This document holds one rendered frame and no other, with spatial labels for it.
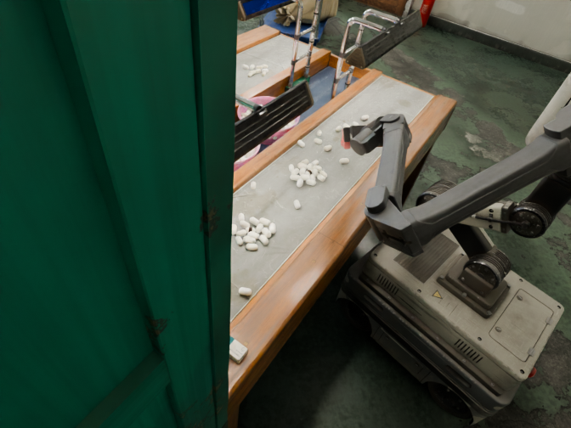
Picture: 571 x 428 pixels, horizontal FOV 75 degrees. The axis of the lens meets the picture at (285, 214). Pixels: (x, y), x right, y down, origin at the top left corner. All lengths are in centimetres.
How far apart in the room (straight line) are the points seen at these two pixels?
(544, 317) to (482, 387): 36
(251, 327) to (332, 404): 85
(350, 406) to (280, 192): 95
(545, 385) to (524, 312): 60
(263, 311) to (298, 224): 35
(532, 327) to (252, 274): 107
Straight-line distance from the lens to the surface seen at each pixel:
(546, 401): 220
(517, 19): 560
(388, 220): 74
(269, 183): 134
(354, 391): 180
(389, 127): 107
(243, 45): 225
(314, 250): 113
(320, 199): 132
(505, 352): 156
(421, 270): 160
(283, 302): 102
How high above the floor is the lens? 164
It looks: 46 degrees down
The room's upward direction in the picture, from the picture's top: 10 degrees clockwise
